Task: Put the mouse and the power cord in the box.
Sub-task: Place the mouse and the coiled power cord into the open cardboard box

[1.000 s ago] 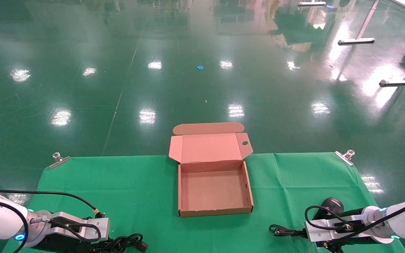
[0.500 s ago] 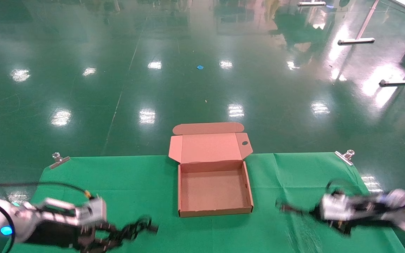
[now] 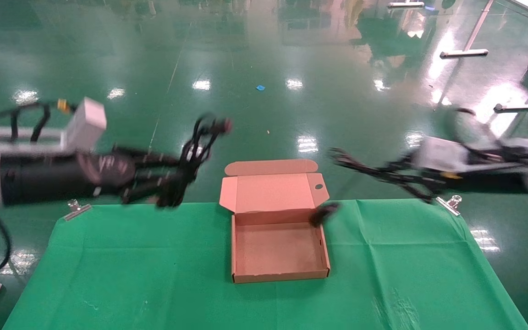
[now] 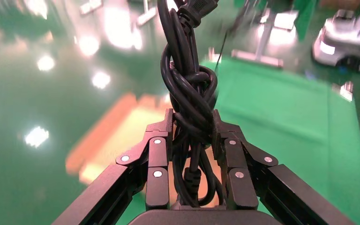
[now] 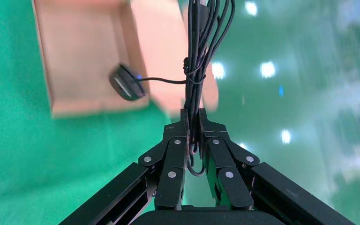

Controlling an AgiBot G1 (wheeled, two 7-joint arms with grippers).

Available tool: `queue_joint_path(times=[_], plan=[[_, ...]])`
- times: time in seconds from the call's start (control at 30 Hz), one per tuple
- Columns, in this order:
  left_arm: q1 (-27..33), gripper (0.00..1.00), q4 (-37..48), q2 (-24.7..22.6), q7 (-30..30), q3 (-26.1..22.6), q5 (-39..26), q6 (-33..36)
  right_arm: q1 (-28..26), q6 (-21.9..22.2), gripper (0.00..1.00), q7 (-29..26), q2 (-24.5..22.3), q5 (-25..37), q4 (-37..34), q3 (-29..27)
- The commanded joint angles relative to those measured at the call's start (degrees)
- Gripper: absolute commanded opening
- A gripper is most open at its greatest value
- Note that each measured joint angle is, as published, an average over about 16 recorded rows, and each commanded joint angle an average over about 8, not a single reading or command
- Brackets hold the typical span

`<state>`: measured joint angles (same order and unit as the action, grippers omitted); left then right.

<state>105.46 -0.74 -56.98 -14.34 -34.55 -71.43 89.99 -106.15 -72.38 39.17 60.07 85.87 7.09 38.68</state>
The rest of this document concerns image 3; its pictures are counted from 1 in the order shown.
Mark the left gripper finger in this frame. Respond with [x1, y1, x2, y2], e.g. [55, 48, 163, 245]
[122, 179, 177, 205]
[131, 153, 187, 168]

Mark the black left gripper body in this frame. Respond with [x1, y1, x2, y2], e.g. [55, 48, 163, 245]
[0, 152, 138, 207]

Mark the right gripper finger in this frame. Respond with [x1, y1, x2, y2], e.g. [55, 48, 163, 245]
[330, 148, 423, 181]
[379, 176, 446, 202]

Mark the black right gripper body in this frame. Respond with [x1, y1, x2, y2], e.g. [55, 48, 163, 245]
[429, 165, 528, 193]

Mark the black power cord bundle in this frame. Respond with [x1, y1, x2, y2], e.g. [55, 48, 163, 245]
[156, 115, 233, 208]

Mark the thin black cable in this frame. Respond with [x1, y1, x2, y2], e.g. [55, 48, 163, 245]
[309, 202, 341, 228]

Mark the open brown cardboard box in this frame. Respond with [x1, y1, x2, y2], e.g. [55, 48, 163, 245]
[220, 159, 331, 284]

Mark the silver binder clip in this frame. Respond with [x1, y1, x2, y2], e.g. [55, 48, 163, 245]
[436, 195, 463, 217]
[65, 199, 93, 221]

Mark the large green table cloth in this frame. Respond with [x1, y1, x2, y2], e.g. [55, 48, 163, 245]
[2, 199, 528, 330]

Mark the white table leg with foot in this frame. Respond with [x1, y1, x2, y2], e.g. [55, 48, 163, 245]
[440, 0, 496, 59]
[495, 69, 528, 112]

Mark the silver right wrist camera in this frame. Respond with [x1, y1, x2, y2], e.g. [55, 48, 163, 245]
[413, 136, 528, 174]

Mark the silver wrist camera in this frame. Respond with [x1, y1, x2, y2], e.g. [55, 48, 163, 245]
[0, 97, 107, 154]
[413, 136, 528, 174]

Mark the black cable with yellow connector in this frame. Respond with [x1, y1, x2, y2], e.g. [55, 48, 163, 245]
[0, 100, 81, 143]

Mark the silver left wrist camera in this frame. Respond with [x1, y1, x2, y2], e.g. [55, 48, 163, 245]
[0, 97, 107, 154]

